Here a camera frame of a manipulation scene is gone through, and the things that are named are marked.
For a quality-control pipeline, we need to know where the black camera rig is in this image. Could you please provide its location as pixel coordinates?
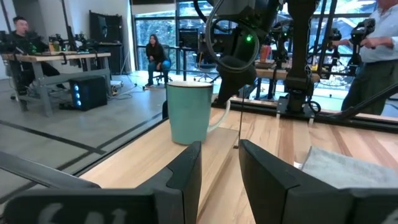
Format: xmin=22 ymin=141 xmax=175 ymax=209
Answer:
xmin=348 ymin=17 xmax=376 ymax=77

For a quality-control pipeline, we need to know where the red cup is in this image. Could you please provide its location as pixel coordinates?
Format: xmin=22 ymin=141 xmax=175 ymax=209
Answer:
xmin=259 ymin=44 xmax=272 ymax=63

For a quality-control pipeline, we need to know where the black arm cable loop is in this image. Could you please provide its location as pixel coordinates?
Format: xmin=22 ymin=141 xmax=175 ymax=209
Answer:
xmin=204 ymin=0 xmax=261 ymax=74

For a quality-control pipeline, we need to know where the person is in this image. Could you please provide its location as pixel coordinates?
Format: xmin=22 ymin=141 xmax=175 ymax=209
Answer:
xmin=144 ymin=33 xmax=172 ymax=88
xmin=331 ymin=0 xmax=398 ymax=116
xmin=0 ymin=15 xmax=68 ymax=100

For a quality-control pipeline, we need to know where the wooden background work table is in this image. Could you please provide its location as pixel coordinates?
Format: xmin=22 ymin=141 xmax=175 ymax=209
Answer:
xmin=1 ymin=51 xmax=112 ymax=118

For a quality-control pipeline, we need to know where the black cabinet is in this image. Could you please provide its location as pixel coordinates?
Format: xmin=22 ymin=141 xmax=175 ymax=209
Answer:
xmin=89 ymin=10 xmax=124 ymax=75

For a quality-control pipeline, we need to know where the folded grey cloth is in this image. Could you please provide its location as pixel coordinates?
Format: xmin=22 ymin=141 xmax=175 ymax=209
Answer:
xmin=300 ymin=145 xmax=398 ymax=190

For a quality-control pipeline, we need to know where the office chair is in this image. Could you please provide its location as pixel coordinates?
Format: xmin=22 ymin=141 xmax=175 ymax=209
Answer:
xmin=154 ymin=43 xmax=175 ymax=86

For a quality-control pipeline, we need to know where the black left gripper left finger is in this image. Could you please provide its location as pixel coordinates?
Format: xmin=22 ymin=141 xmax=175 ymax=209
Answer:
xmin=136 ymin=141 xmax=203 ymax=224

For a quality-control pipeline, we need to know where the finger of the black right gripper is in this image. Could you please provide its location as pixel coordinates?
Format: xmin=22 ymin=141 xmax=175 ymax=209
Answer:
xmin=216 ymin=57 xmax=258 ymax=106

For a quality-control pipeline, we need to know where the wooden background station table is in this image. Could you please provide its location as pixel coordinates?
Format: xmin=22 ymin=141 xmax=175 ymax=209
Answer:
xmin=254 ymin=58 xmax=322 ymax=82

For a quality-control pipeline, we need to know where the black metal table frame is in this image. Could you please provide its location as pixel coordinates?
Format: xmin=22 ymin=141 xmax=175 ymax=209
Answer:
xmin=0 ymin=82 xmax=398 ymax=190

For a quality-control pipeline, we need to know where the tall pale teal mug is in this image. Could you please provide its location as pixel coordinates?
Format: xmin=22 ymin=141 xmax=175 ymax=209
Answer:
xmin=165 ymin=80 xmax=231 ymax=146

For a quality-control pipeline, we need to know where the black computer tower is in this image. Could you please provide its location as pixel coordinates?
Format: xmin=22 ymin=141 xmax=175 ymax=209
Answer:
xmin=68 ymin=75 xmax=109 ymax=112

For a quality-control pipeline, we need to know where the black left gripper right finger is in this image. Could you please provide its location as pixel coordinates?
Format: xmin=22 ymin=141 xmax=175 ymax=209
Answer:
xmin=238 ymin=139 xmax=354 ymax=224

